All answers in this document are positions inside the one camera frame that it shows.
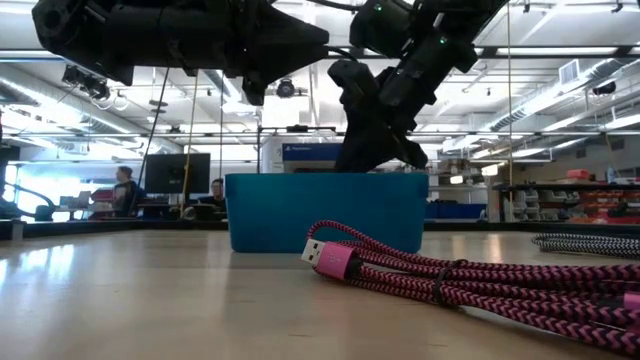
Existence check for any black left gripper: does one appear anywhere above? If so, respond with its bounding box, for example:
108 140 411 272
167 0 331 107

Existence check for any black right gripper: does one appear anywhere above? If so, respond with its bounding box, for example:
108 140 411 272
335 67 430 174

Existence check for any pink braided cable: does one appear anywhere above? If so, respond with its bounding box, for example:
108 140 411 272
301 219 640 358

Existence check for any grey white braided cable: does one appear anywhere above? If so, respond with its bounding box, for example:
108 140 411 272
530 232 640 260

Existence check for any round black ceiling fixture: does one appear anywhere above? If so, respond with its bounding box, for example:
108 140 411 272
275 78 297 99

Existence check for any blue PlayStation controller box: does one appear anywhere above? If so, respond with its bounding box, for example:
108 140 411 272
282 142 344 174

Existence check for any blue plastic bin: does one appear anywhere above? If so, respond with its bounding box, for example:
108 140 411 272
224 172 430 254

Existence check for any seated person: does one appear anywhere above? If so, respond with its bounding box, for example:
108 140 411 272
198 177 227 221

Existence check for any black computer monitor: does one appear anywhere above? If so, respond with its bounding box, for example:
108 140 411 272
144 152 212 195

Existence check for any storage shelf with bins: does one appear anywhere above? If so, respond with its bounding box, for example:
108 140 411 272
492 168 640 225

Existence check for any standing person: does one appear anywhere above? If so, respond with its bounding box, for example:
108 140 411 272
112 165 145 218

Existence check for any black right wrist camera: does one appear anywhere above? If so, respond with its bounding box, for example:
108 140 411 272
327 58 377 101

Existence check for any black aluminium table frame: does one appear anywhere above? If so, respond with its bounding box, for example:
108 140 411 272
0 218 640 240

